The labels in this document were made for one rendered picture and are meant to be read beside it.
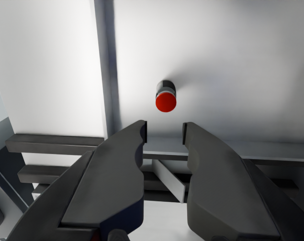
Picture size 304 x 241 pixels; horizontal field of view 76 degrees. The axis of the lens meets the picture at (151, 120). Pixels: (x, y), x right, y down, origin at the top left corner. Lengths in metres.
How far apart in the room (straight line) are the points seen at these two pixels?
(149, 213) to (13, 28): 0.32
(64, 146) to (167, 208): 0.19
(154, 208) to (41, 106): 0.23
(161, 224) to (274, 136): 0.24
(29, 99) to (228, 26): 0.25
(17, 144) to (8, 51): 0.12
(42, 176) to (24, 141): 0.06
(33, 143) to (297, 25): 0.33
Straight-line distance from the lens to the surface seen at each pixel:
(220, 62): 0.23
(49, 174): 0.33
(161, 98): 0.19
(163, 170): 0.26
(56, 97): 0.27
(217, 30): 0.23
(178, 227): 0.40
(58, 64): 0.26
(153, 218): 0.38
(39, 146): 0.30
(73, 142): 0.28
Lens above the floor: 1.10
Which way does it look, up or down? 63 degrees down
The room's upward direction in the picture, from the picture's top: 173 degrees counter-clockwise
